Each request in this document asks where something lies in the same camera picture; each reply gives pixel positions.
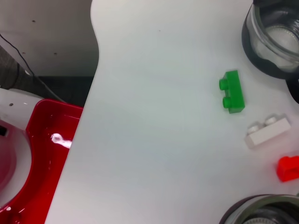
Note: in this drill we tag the white panel with screws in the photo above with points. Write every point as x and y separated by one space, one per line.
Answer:
46 35

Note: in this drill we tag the green two-stud brick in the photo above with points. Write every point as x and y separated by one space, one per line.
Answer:
233 91

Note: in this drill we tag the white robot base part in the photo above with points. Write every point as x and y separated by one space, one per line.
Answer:
14 102

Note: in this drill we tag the white two-stud brick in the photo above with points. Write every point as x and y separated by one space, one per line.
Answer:
268 131

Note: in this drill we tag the small red slope block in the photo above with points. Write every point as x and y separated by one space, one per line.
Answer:
288 169

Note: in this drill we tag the glass teacup with black sleeve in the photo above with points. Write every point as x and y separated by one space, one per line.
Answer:
236 214
257 56

